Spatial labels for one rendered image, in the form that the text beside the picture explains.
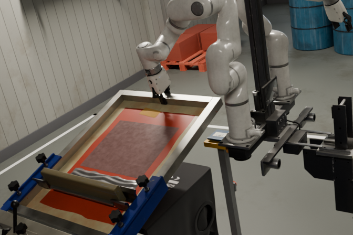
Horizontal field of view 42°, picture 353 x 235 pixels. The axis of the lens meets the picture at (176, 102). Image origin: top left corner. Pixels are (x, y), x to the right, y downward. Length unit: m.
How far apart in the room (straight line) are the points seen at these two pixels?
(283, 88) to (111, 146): 0.83
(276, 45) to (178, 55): 4.63
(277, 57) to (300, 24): 4.57
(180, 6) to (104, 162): 0.72
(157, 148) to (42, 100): 3.69
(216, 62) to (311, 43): 5.10
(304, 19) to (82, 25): 2.98
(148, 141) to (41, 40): 3.66
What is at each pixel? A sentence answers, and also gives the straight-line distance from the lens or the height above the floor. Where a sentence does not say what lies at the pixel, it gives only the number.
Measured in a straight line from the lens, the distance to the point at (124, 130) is 2.09.
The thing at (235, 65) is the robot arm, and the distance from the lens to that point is 1.78.
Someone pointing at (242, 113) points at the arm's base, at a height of 1.26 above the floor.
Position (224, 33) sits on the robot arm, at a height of 1.58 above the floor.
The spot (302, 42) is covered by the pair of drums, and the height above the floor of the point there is 0.13.
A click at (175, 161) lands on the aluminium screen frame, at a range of 1.75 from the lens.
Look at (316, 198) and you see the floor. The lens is 3.52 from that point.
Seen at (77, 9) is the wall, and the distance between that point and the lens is 5.86.
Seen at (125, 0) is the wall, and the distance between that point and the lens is 6.53.
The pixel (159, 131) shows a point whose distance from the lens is 1.98.
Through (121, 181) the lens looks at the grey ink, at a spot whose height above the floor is 1.11.
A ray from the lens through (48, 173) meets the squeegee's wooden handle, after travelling 1.90.
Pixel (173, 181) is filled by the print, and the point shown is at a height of 0.95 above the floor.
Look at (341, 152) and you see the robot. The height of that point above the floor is 1.03.
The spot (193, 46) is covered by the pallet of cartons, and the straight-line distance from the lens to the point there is 6.94.
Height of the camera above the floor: 1.99
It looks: 21 degrees down
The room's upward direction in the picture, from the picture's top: 11 degrees counter-clockwise
